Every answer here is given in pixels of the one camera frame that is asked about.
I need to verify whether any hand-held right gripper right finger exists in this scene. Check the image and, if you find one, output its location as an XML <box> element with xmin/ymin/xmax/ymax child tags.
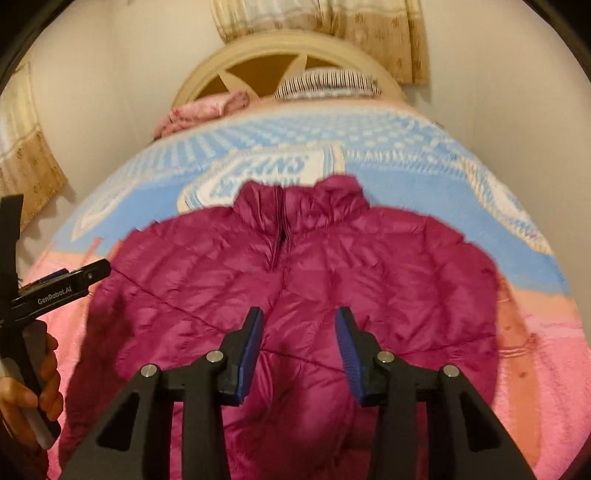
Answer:
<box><xmin>335</xmin><ymin>306</ymin><xmax>536</xmax><ymax>480</ymax></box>

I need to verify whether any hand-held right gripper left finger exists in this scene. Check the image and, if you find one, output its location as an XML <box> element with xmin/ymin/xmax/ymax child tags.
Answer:
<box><xmin>60</xmin><ymin>307</ymin><xmax>265</xmax><ymax>480</ymax></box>

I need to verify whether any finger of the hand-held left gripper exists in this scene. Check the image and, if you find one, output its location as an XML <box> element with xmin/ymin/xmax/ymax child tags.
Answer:
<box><xmin>76</xmin><ymin>258</ymin><xmax>112</xmax><ymax>296</ymax></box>

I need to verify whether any magenta puffer jacket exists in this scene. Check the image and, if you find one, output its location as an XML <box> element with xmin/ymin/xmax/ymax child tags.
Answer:
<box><xmin>58</xmin><ymin>174</ymin><xmax>504</xmax><ymax>480</ymax></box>

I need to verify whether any person's left hand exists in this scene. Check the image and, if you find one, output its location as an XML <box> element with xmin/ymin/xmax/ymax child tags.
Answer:
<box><xmin>0</xmin><ymin>331</ymin><xmax>64</xmax><ymax>446</ymax></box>

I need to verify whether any beige patterned curtain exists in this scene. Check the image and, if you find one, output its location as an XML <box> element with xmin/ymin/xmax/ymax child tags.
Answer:
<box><xmin>210</xmin><ymin>0</ymin><xmax>430</xmax><ymax>85</ymax></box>
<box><xmin>0</xmin><ymin>62</ymin><xmax>70</xmax><ymax>232</ymax></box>

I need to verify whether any blue and pink printed blanket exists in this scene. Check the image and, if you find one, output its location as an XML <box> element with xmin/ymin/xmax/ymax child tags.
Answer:
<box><xmin>18</xmin><ymin>99</ymin><xmax>591</xmax><ymax>480</ymax></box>

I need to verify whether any striped pillow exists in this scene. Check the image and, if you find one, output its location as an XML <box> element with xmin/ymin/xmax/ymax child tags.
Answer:
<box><xmin>272</xmin><ymin>67</ymin><xmax>383</xmax><ymax>101</ymax></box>

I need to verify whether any cream wooden headboard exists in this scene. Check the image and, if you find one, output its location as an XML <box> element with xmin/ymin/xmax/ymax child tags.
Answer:
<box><xmin>171</xmin><ymin>30</ymin><xmax>407</xmax><ymax>109</ymax></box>

